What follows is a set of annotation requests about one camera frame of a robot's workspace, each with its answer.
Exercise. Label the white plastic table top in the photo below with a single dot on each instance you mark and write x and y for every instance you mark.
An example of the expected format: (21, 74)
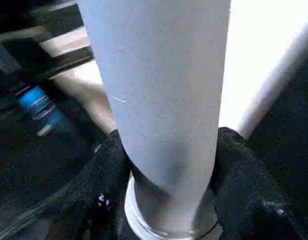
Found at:
(264, 50)

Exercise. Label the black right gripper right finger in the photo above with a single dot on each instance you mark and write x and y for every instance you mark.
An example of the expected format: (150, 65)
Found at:
(254, 200)

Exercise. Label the black work mat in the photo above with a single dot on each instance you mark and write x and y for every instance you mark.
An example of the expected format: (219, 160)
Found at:
(294, 160)

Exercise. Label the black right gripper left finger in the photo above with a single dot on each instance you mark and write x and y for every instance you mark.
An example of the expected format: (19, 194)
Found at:
(94, 205)

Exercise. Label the white plastic table leg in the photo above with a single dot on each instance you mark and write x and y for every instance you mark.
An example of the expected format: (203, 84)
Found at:
(159, 90)

